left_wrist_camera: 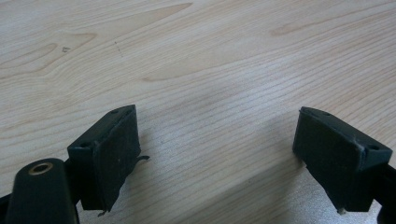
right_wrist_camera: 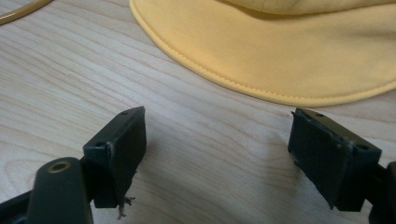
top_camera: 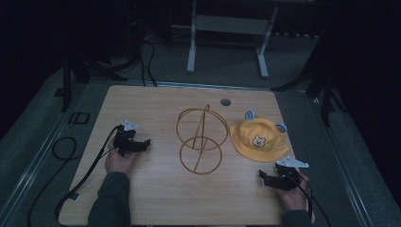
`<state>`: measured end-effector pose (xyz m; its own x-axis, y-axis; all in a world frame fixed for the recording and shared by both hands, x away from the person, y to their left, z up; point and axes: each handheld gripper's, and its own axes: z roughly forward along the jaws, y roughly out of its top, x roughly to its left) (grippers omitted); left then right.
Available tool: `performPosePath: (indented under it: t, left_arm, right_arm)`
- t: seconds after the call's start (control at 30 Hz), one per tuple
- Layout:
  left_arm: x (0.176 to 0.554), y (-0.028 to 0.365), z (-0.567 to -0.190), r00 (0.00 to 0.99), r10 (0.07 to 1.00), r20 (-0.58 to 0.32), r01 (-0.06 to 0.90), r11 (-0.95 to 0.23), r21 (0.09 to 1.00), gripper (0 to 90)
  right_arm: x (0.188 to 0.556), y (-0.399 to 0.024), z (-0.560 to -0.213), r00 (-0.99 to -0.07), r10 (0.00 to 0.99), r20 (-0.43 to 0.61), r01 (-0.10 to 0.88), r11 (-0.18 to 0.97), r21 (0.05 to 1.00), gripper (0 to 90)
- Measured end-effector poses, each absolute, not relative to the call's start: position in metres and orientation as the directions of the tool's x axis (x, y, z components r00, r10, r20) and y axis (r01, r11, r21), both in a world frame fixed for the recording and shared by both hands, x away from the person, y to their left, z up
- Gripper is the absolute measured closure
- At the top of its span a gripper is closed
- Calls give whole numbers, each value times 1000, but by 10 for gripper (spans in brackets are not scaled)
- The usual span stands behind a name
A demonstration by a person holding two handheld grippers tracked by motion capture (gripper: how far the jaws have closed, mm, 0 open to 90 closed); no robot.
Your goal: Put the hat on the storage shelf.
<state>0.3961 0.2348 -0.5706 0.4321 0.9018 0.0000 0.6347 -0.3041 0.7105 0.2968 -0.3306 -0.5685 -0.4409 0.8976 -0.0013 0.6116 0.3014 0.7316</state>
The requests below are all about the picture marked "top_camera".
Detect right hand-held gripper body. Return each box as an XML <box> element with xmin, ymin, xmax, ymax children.
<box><xmin>272</xmin><ymin>156</ymin><xmax>310</xmax><ymax>192</ymax></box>

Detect black metal stand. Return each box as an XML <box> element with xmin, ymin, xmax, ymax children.
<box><xmin>53</xmin><ymin>31</ymin><xmax>129</xmax><ymax>114</ymax></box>
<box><xmin>271</xmin><ymin>46</ymin><xmax>348</xmax><ymax>129</ymax></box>

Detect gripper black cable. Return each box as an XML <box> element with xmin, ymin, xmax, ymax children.
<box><xmin>54</xmin><ymin>125</ymin><xmax>123</xmax><ymax>227</ymax></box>
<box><xmin>291</xmin><ymin>174</ymin><xmax>333</xmax><ymax>227</ymax></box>

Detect gold wire hat stand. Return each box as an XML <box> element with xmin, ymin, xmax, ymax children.
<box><xmin>175</xmin><ymin>103</ymin><xmax>230</xmax><ymax>176</ymax></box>

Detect black looped floor cable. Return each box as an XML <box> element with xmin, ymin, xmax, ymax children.
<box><xmin>27</xmin><ymin>136</ymin><xmax>78</xmax><ymax>227</ymax></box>

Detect black hanging cables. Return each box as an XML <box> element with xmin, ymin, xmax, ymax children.
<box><xmin>137</xmin><ymin>39</ymin><xmax>158</xmax><ymax>88</ymax></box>

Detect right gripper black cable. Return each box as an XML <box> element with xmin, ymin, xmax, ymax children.
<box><xmin>291</xmin><ymin>174</ymin><xmax>333</xmax><ymax>227</ymax></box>

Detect person's right hand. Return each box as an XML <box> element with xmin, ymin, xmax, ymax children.
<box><xmin>276</xmin><ymin>171</ymin><xmax>310</xmax><ymax>213</ymax></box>

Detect yellow bucket hat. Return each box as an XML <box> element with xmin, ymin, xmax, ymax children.
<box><xmin>229</xmin><ymin>110</ymin><xmax>290</xmax><ymax>164</ymax></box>

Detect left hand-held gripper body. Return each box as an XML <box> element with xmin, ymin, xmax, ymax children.
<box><xmin>113</xmin><ymin>119</ymin><xmax>142</xmax><ymax>158</ymax></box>

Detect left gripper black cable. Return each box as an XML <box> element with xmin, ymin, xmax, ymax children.
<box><xmin>54</xmin><ymin>125</ymin><xmax>123</xmax><ymax>227</ymax></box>

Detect person's left hand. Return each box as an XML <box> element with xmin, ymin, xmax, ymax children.
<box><xmin>105</xmin><ymin>137</ymin><xmax>140</xmax><ymax>176</ymax></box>

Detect white metal desk frame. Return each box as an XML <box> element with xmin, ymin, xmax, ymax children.
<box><xmin>171</xmin><ymin>0</ymin><xmax>280</xmax><ymax>79</ymax></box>

